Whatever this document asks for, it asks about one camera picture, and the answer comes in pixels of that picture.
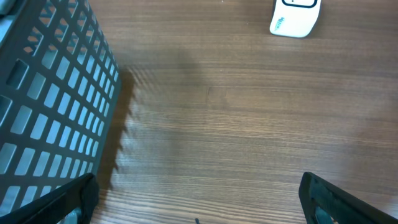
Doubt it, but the grey plastic mesh basket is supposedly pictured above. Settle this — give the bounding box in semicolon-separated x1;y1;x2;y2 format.
1;0;121;215

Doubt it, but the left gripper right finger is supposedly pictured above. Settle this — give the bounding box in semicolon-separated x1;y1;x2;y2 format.
298;172;397;224

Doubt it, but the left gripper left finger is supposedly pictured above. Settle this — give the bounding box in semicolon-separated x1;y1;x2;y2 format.
1;173;99;223

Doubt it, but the white barcode scanner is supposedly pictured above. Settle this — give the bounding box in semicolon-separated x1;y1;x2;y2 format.
269;0;322;38

